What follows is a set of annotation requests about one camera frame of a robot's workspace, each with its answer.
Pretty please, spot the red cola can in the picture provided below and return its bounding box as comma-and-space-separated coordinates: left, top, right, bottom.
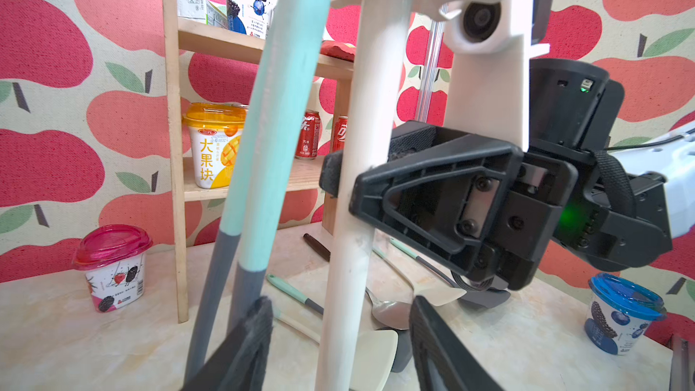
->
295, 110, 321, 159
330, 116, 348, 153

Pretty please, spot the red cola can front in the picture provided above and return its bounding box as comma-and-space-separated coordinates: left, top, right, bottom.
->
330, 116, 348, 153

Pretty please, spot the white utensil rack stand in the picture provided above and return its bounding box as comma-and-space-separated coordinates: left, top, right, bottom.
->
315, 0, 459, 390

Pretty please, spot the wooden two-tier shelf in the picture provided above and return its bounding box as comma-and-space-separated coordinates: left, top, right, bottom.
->
159, 0, 357, 324

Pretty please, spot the steel spoon dark wooden handle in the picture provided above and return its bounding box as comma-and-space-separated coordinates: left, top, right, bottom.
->
302, 234, 412, 331

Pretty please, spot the cream scraper green handle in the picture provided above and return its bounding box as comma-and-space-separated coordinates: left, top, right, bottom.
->
270, 306, 400, 391

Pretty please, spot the aluminium frame post right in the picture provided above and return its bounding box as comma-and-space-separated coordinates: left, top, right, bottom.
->
416, 20, 445, 122

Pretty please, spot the red cola can back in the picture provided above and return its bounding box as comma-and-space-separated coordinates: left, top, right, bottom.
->
295, 110, 321, 159

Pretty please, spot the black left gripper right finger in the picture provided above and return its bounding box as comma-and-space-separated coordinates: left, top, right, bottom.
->
409, 296, 502, 391

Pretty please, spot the red chips bag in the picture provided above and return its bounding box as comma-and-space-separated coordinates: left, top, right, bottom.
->
320, 40, 357, 63

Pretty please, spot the yellow mango cup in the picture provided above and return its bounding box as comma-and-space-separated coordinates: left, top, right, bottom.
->
183, 103, 247, 189

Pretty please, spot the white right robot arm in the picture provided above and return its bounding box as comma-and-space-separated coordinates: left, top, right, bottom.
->
349, 54, 682, 291

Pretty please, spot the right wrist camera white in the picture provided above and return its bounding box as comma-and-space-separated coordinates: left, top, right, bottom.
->
443, 0, 553, 151

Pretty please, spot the grey turner green handle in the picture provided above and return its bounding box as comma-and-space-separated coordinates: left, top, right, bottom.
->
389, 238, 510, 309

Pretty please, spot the red lid small cup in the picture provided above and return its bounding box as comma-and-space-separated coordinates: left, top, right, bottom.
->
72, 224, 153, 313

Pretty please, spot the grey spatula green handle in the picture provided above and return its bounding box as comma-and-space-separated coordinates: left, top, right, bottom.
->
266, 274, 413, 373

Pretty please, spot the blue lid cup on floor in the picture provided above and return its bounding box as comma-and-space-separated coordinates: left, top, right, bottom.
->
584, 273, 667, 356

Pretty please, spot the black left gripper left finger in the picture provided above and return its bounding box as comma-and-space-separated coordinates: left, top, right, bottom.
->
182, 296, 273, 390

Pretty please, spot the small white green carton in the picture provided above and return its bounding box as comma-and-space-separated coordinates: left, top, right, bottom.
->
177, 0, 228, 29

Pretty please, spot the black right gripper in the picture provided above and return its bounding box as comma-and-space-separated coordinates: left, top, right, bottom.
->
347, 121, 578, 291

